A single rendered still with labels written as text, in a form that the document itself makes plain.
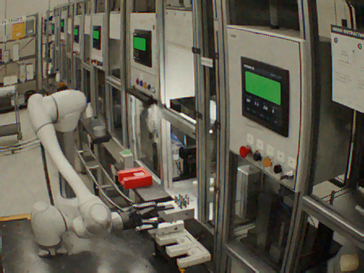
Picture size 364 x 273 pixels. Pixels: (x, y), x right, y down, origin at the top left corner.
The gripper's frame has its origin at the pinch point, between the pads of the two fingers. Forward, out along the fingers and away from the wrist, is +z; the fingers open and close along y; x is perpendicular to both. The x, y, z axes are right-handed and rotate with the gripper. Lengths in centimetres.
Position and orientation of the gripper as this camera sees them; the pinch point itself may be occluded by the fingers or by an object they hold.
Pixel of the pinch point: (166, 213)
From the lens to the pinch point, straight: 181.4
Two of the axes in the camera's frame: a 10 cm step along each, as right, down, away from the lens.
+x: -4.2, -2.9, 8.6
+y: -0.3, -9.4, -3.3
